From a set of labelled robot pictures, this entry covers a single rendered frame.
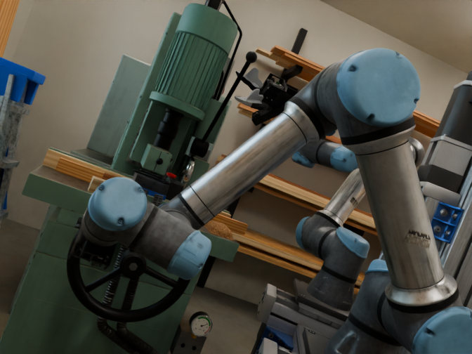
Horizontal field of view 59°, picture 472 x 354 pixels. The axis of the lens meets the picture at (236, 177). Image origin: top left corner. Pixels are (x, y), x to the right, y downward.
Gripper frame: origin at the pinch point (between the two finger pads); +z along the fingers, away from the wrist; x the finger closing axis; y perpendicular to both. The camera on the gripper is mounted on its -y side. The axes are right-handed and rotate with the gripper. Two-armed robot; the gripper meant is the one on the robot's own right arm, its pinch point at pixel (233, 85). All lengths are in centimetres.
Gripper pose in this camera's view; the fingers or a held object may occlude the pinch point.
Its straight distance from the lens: 127.7
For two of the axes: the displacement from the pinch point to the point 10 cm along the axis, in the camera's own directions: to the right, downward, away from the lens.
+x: -0.2, 6.7, -7.4
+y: 4.6, -6.5, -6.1
